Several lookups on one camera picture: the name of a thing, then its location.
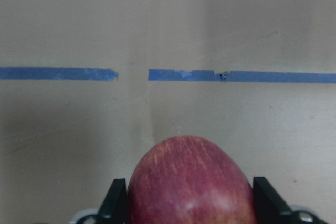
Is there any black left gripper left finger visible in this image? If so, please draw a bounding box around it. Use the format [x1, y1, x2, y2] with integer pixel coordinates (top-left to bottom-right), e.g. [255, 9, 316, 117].
[97, 178, 128, 224]

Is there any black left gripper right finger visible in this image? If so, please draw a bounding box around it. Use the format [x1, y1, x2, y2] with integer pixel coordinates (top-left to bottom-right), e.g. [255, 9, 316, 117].
[253, 177, 292, 223]

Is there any red striped apple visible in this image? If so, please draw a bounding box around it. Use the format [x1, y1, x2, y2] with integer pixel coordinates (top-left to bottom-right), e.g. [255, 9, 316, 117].
[128, 136, 257, 223]

